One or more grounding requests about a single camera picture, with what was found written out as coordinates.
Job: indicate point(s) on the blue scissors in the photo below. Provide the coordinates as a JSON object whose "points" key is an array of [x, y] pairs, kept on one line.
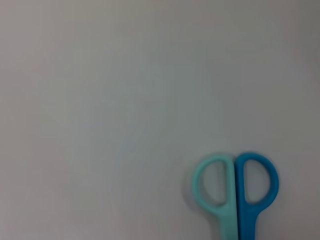
{"points": [[246, 215]]}

